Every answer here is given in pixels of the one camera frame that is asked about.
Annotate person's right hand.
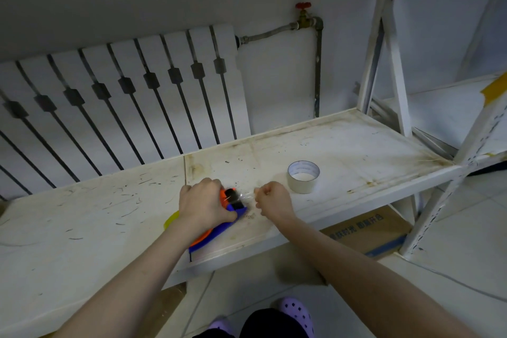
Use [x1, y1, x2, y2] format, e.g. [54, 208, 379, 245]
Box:
[253, 181, 297, 224]

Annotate person's purple left clog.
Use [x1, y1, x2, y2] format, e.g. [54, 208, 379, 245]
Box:
[207, 317, 235, 336]

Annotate flat brown cardboard piece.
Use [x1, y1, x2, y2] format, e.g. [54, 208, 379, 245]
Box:
[139, 281, 187, 338]

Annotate person's purple right clog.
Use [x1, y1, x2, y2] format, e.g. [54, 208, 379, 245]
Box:
[276, 297, 314, 338]

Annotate brass valve with red handle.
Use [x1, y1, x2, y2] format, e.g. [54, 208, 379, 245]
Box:
[295, 2, 314, 30]

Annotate yellow tape patch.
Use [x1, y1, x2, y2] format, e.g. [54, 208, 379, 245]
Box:
[480, 72, 507, 107]

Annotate person's black trousers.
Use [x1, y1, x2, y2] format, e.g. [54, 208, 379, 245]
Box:
[193, 308, 310, 338]

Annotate person's purple clog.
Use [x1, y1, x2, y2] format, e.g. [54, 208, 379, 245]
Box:
[276, 297, 314, 338]
[207, 317, 235, 336]

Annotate person's left forearm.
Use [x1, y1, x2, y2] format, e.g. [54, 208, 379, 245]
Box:
[51, 220, 210, 338]

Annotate blue and orange tape dispenser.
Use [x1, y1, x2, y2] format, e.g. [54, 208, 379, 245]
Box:
[189, 187, 248, 263]

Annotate brown cardboard box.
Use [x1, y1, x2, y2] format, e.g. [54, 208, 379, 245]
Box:
[320, 205, 413, 259]

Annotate clear tape strip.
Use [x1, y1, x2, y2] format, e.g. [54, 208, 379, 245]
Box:
[227, 190, 258, 203]

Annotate yellow tape roll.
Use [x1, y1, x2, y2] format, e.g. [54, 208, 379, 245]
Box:
[163, 210, 181, 231]

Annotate beige tape roll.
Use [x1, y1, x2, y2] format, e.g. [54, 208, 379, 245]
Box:
[287, 160, 321, 195]

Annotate person's left hand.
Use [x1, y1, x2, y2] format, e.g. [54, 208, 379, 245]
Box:
[178, 178, 238, 233]

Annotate gray metal pipe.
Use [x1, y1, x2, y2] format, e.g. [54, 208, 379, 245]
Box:
[235, 17, 325, 119]

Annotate white radiator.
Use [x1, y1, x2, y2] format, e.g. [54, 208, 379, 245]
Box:
[0, 24, 252, 202]

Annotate person's right forearm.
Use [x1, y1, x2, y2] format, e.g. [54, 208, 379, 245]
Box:
[273, 213, 482, 338]

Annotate white metal shelf rack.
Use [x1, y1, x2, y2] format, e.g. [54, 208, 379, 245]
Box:
[0, 0, 507, 338]

